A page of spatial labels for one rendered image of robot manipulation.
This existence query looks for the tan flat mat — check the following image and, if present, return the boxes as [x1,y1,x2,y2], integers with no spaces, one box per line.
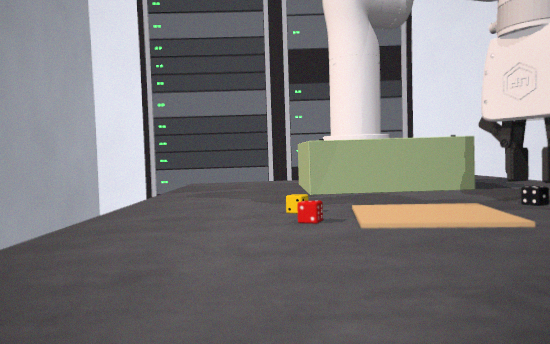
[352,203,535,228]

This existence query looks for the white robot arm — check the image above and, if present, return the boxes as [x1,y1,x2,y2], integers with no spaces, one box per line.
[323,0,550,140]

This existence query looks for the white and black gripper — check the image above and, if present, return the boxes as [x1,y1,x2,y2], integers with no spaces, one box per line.
[478,18,550,183]

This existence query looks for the yellow die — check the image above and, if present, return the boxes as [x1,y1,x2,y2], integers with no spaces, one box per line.
[286,194,308,214]

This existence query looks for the black die with white pips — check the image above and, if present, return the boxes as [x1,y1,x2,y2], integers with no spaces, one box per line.
[521,186,549,206]

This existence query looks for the red die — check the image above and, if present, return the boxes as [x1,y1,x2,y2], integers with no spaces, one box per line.
[297,201,323,224]

